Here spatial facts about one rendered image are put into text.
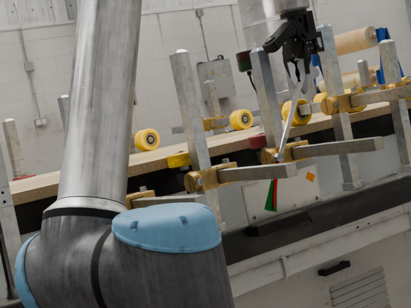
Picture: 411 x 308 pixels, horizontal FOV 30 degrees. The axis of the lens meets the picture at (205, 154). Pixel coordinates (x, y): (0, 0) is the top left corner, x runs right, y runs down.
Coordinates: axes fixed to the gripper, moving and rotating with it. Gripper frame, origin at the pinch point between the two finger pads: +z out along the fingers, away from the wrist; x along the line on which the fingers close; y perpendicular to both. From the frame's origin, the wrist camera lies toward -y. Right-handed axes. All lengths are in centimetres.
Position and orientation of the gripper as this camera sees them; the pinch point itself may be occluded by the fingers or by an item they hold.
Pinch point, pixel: (302, 89)
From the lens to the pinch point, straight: 200.6
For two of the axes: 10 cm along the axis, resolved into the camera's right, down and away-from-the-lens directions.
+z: 2.0, 9.8, 0.5
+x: -5.7, 0.7, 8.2
